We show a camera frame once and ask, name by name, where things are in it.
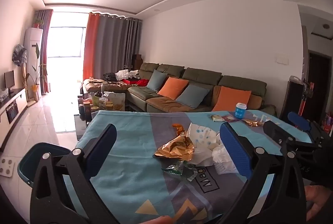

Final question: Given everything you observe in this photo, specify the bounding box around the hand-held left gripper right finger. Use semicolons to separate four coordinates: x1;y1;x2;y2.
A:
219;122;307;224

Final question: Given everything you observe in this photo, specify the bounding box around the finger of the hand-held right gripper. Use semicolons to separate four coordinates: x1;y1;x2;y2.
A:
287;111;326;136
263;121;321;152

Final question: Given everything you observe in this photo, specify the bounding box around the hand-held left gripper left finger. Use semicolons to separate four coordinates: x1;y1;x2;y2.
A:
30;124;120;224

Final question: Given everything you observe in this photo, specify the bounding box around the gold foil wrapper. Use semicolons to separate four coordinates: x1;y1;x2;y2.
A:
152;135;195;162

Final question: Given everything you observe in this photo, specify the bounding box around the teal trash bin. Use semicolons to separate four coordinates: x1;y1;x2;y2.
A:
17;142;78;188

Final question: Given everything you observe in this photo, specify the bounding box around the person's right hand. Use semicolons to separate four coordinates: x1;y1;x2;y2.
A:
305;184;333;214

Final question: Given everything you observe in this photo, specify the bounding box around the red stick vacuum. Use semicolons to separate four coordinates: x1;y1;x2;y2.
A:
299;78;314;116

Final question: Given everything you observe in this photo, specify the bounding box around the small gold wrapper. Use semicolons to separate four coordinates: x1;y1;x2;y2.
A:
243;118;264;127

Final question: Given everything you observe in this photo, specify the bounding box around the black hard case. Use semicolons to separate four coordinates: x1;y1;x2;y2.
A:
280;76;305;116

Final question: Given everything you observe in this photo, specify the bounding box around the blue printed tablecloth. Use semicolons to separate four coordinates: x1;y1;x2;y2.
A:
64;109;313;224

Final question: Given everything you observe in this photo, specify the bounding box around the blue and white cup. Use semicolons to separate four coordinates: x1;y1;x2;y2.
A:
233;102;247;119

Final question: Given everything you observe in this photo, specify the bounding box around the cluster of jars and bottles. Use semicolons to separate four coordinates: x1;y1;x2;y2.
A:
78;91;126;120

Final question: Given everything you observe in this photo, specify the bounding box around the dark wooden door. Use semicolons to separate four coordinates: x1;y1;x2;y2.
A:
303;50;332;120

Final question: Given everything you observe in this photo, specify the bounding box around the orange cushion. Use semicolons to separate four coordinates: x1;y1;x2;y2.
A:
212;86;252;112
157;76;189;100

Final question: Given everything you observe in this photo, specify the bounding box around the green plastic wrapper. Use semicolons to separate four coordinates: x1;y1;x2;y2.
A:
161;160;199;182

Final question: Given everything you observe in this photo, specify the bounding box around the orange peel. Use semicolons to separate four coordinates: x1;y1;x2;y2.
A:
172;123;186;136

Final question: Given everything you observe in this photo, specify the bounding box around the blue cushion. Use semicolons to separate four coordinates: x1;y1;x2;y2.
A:
175;84;210;109
146;69;168;92

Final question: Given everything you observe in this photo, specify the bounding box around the brown sofa throw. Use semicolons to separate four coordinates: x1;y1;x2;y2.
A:
146;96;209;113

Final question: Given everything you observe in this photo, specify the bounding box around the white clothes pile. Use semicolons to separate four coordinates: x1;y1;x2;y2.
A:
116;70;139;81

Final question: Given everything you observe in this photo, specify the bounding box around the green sectional sofa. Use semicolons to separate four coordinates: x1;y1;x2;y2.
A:
82;62;277;116

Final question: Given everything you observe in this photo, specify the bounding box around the tall plant in yellow pot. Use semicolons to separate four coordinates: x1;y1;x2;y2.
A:
27;43;48;102

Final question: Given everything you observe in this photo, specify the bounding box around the brown wooden box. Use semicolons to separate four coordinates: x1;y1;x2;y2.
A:
132;54;143;68

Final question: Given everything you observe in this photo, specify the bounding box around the white body scale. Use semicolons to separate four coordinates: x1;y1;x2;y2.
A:
0;158;19;177

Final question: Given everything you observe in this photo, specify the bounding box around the white tv cabinet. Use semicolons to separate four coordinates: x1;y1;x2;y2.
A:
0;87;28;131

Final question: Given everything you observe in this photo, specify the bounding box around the orange and grey curtain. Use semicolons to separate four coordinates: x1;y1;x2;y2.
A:
34;9;54;96
83;12;143;81

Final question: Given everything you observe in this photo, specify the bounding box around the bright window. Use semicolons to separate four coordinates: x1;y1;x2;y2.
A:
48;12;89;94

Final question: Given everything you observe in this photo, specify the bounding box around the black monitor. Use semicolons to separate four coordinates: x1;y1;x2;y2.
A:
4;70;15;92

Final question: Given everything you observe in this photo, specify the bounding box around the covered standing fan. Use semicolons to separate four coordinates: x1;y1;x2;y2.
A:
12;43;28;102

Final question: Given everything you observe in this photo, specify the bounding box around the white standing air conditioner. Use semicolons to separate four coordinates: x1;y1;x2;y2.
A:
23;27;43;100

